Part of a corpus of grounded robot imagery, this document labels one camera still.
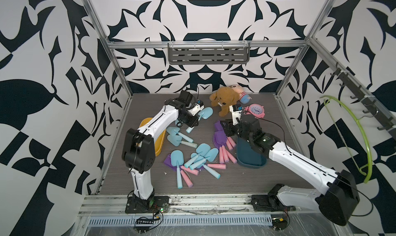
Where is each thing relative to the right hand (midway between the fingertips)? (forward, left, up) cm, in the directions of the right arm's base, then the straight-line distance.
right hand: (223, 118), depth 78 cm
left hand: (+6, +15, -9) cm, 18 cm away
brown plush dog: (+20, -3, -6) cm, 21 cm away
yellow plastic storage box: (-5, +34, -15) cm, 38 cm away
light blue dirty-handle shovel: (-1, +26, -22) cm, 34 cm away
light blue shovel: (-12, +25, -20) cm, 34 cm away
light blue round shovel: (+9, +8, -7) cm, 14 cm away
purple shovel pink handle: (-13, +30, -21) cm, 39 cm away
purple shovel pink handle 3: (-2, -6, -22) cm, 22 cm away
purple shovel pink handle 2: (-16, +2, -21) cm, 27 cm away
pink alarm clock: (+22, -27, -21) cm, 41 cm away
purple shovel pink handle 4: (0, -1, -20) cm, 20 cm away
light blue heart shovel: (+5, +28, -19) cm, 35 cm away
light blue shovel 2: (-10, +6, -22) cm, 25 cm away
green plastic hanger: (+7, -52, +4) cm, 53 cm away
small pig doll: (+31, -20, -17) cm, 40 cm away
